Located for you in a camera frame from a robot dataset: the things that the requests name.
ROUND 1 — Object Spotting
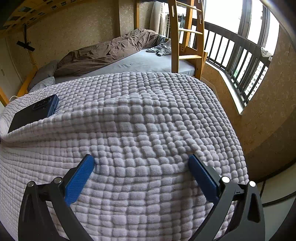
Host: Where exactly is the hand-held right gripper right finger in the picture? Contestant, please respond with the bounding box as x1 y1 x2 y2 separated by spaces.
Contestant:
188 154 265 241

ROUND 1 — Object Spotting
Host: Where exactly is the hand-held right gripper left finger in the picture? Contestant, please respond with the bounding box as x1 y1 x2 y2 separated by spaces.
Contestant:
18 153 96 241

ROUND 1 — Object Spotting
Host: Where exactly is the dark blue phone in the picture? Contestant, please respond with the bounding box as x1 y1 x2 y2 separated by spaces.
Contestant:
7 94 59 134

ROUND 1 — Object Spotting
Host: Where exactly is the lavender waffle blanket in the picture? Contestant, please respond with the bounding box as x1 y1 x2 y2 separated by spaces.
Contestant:
0 72 249 241

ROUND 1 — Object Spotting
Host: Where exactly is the striped pillow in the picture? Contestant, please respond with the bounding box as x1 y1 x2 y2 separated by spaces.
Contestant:
30 76 56 92

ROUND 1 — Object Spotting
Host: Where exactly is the grey pillow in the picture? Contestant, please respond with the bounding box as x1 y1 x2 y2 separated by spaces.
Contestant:
28 60 60 90

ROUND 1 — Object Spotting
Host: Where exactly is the brown duvet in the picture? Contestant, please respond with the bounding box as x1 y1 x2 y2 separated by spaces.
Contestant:
54 28 169 77

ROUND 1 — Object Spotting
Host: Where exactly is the grey bed sheet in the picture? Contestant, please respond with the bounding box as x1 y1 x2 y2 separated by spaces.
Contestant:
54 47 197 85

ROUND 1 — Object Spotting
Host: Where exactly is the grey clothing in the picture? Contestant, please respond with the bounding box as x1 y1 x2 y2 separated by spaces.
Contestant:
147 38 173 57

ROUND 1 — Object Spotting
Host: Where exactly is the small white cloth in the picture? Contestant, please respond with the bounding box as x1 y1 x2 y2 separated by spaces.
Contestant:
261 46 273 58

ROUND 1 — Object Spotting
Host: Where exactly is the dark window railing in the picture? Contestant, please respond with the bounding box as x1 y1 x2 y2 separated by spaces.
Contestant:
203 21 271 108

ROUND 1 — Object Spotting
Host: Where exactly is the wooden bunk ladder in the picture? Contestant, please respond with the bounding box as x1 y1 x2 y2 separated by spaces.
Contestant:
168 0 208 79

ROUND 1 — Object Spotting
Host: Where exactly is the white curtain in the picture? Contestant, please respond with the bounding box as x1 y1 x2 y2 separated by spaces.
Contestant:
149 1 166 35

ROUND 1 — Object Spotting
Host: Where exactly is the black wall mount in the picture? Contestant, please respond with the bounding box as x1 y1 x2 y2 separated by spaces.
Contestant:
16 24 36 52

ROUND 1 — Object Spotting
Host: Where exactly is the dark window frame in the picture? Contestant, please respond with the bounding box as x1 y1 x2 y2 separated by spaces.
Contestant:
238 0 271 47

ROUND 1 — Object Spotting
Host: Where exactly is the wooden bunk bed frame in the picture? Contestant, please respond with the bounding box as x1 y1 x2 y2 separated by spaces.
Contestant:
0 0 145 107

